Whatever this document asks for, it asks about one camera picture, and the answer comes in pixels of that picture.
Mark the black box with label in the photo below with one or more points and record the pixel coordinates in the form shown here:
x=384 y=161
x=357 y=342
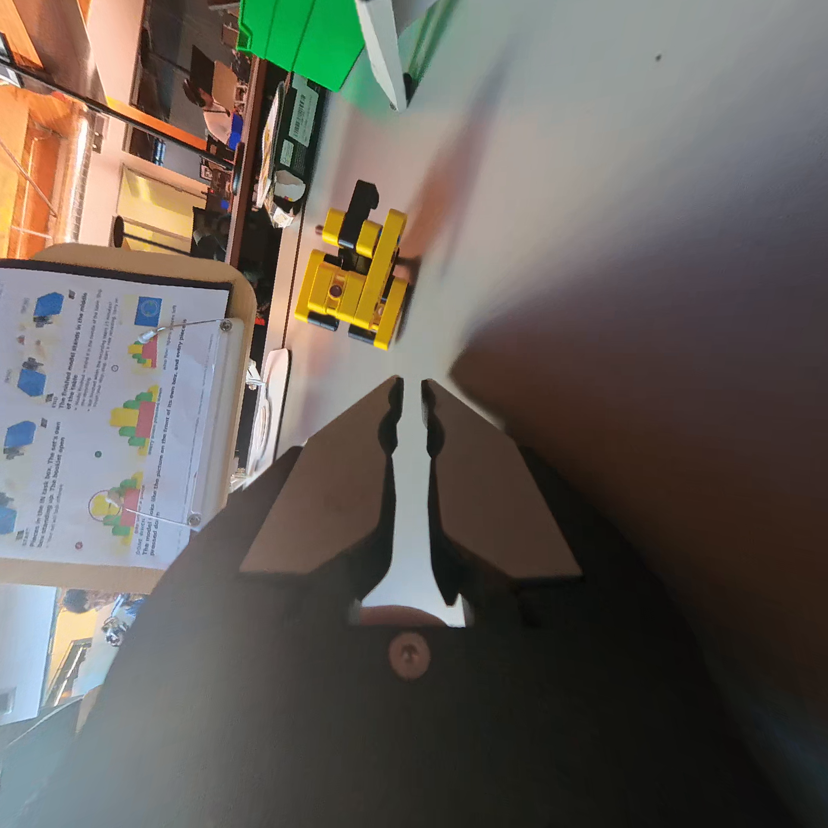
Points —
x=297 y=129

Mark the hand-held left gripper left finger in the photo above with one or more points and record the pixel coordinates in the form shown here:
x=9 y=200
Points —
x=330 y=491

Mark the instruction sheet on wooden board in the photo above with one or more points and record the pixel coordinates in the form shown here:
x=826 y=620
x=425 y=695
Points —
x=236 y=388

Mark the white crumpled paper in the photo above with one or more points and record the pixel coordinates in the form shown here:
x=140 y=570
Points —
x=288 y=191

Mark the black metal pole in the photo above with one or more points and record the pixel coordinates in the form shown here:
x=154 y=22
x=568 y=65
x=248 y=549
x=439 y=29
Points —
x=129 y=116

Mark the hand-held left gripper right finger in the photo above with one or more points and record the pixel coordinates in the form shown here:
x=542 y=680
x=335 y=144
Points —
x=498 y=504

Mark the yellow black lego model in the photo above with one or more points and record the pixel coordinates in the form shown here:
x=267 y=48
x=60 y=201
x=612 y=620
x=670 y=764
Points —
x=343 y=288

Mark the silver ventilation duct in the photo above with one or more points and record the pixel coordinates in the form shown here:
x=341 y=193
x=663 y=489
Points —
x=81 y=174

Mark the printed instruction sheet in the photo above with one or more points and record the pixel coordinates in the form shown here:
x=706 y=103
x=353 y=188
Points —
x=97 y=414

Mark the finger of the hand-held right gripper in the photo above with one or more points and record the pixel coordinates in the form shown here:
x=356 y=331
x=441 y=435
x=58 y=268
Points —
x=385 y=52

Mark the green plastic box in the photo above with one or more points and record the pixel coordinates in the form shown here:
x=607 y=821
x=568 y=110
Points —
x=304 y=32

